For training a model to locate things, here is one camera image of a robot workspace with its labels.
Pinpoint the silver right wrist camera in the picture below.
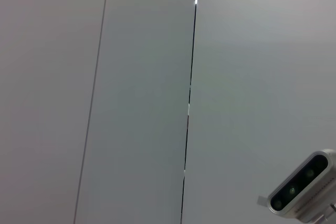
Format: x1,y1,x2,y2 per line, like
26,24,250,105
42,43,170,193
257,149,336,224

